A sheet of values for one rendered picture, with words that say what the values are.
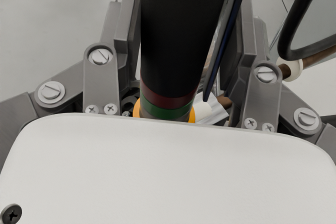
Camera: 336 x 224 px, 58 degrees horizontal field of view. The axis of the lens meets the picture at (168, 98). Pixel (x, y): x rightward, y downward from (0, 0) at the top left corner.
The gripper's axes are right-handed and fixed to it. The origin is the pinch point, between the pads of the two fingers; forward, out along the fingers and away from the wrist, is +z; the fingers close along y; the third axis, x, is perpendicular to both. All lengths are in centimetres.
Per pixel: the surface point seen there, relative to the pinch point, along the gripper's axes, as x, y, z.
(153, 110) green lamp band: -5.1, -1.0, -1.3
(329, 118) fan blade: -17.5, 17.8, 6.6
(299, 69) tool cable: -10.2, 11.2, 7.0
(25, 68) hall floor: -151, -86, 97
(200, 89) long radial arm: -39.0, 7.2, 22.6
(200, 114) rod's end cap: -10.7, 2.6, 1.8
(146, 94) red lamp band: -3.8, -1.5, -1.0
